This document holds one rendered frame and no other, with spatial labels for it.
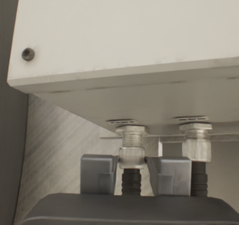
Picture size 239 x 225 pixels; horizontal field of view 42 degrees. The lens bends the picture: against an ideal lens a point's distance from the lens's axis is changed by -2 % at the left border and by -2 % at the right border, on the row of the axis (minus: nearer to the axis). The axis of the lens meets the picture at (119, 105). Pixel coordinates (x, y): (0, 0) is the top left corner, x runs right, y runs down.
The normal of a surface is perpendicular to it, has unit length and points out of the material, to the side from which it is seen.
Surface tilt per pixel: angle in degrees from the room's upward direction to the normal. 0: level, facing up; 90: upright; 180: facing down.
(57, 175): 90
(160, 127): 132
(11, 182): 48
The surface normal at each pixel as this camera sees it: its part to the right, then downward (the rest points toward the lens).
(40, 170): -0.34, -0.25
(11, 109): 0.94, -0.09
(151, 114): -0.03, 0.97
